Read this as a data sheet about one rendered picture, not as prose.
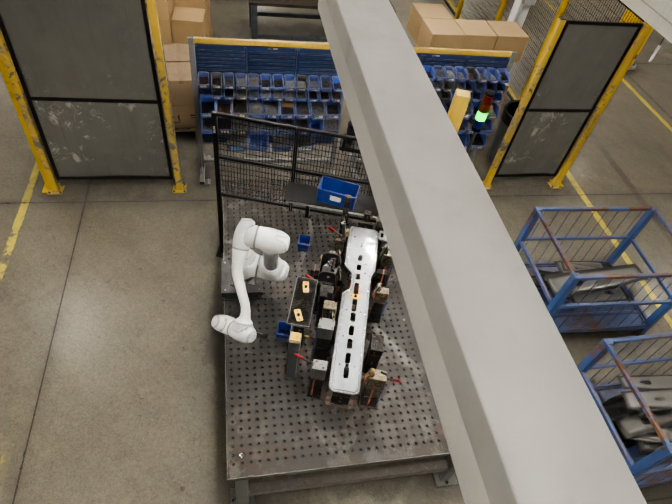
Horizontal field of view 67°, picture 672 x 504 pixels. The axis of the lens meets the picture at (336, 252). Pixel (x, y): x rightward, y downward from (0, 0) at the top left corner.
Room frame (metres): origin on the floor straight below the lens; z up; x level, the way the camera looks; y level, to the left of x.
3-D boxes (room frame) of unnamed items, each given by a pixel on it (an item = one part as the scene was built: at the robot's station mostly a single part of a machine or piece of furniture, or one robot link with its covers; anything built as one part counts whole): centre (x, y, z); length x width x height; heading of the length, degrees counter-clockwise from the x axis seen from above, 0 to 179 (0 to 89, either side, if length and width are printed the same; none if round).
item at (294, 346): (1.61, 0.14, 0.92); 0.08 x 0.08 x 0.44; 1
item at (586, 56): (5.00, -2.04, 1.00); 1.04 x 0.14 x 2.00; 107
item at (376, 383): (1.52, -0.38, 0.88); 0.15 x 0.11 x 0.36; 91
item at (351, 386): (2.08, -0.19, 1.00); 1.38 x 0.22 x 0.02; 1
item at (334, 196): (3.00, 0.07, 1.10); 0.30 x 0.17 x 0.13; 83
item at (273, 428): (2.35, -0.03, 0.68); 2.56 x 1.61 x 0.04; 17
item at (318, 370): (1.51, -0.03, 0.88); 0.11 x 0.10 x 0.36; 91
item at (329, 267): (2.20, 0.02, 0.94); 0.18 x 0.13 x 0.49; 1
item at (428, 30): (6.10, -1.02, 0.68); 1.20 x 0.80 x 1.35; 109
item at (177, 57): (5.18, 2.35, 0.52); 1.21 x 0.81 x 1.05; 21
